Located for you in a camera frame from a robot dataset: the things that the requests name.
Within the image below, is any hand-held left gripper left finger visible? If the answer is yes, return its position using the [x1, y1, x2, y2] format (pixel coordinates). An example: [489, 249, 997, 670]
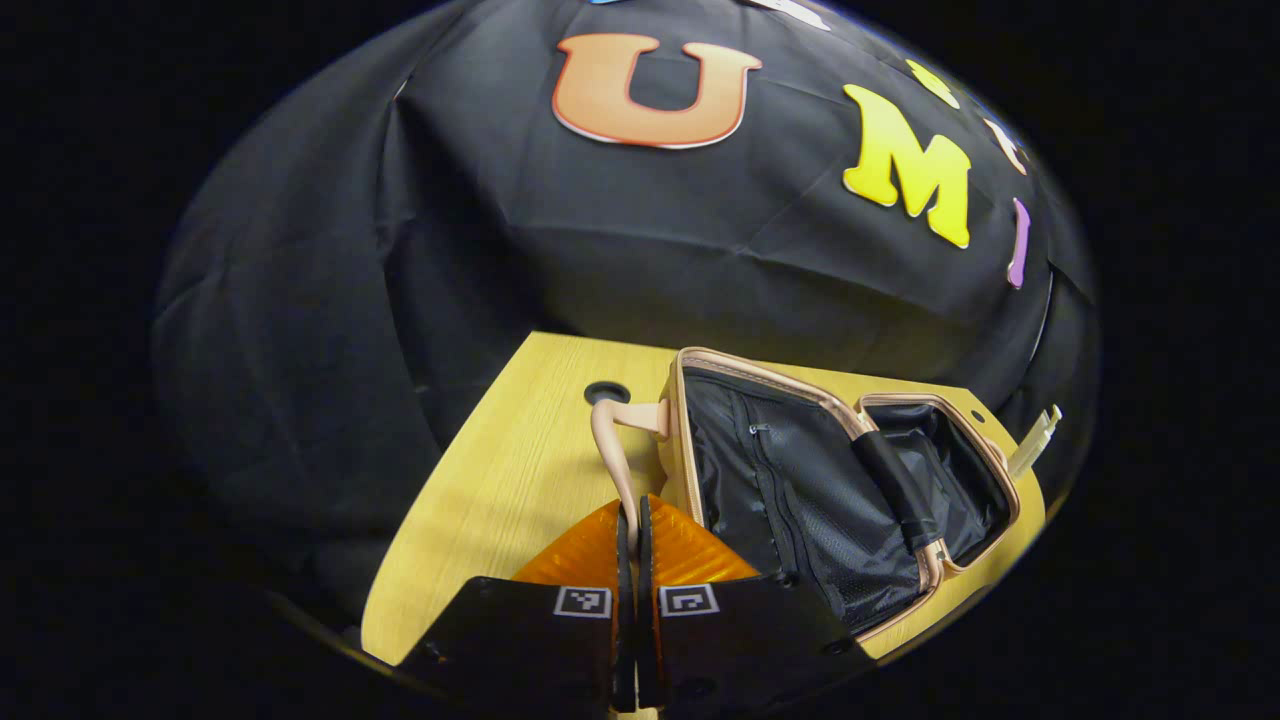
[400, 497, 638, 716]

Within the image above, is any pink suitcase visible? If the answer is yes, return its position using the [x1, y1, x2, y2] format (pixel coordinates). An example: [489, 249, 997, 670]
[590, 347, 1046, 646]

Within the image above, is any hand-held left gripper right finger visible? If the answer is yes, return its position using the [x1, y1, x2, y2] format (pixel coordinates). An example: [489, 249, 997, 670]
[637, 493, 876, 716]

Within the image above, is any black backdrop cloth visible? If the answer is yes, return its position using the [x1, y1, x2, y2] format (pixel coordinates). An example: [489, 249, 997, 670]
[150, 0, 1101, 601]

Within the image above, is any white skincare tube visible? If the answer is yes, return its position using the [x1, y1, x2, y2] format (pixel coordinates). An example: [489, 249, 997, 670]
[1008, 404, 1063, 478]

